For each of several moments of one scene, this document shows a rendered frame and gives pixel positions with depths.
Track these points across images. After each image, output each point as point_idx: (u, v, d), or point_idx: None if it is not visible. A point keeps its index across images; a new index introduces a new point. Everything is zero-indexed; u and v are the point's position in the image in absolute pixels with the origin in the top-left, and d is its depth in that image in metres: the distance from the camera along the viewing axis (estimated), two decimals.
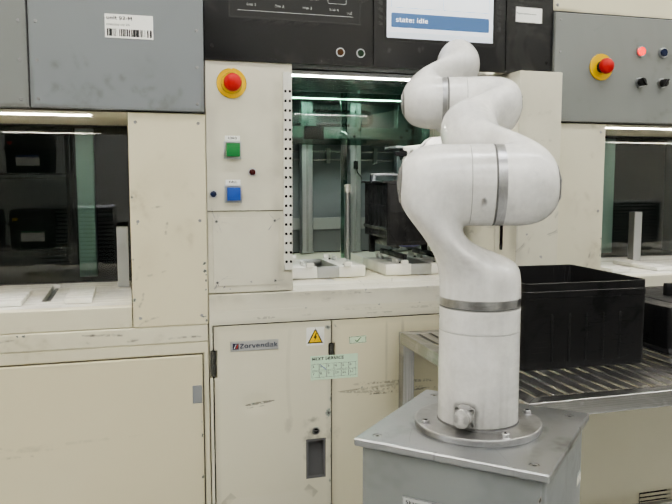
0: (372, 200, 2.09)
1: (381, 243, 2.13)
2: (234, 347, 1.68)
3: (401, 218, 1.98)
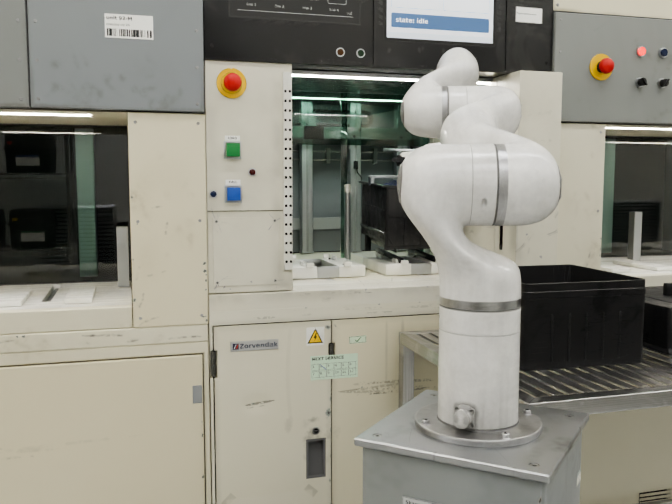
0: (370, 201, 2.09)
1: (377, 244, 2.14)
2: (234, 347, 1.68)
3: (399, 222, 1.99)
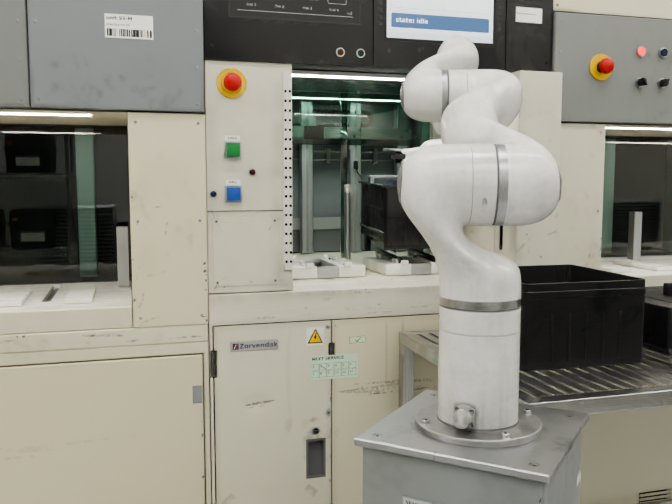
0: (369, 201, 2.09)
1: (377, 244, 2.14)
2: (234, 347, 1.68)
3: (398, 222, 1.99)
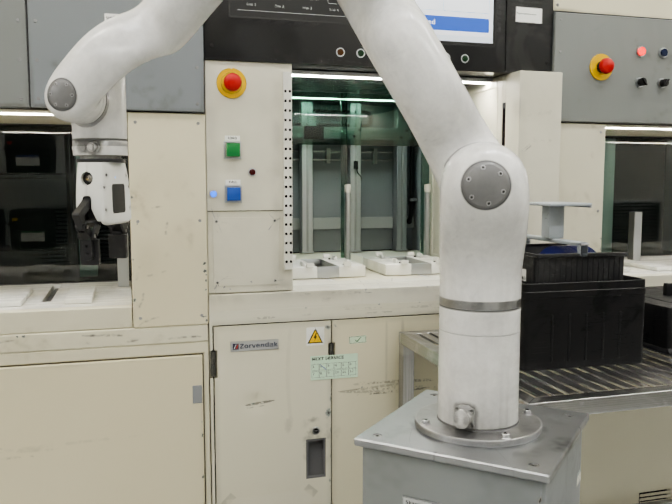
0: None
1: None
2: (234, 347, 1.68)
3: None
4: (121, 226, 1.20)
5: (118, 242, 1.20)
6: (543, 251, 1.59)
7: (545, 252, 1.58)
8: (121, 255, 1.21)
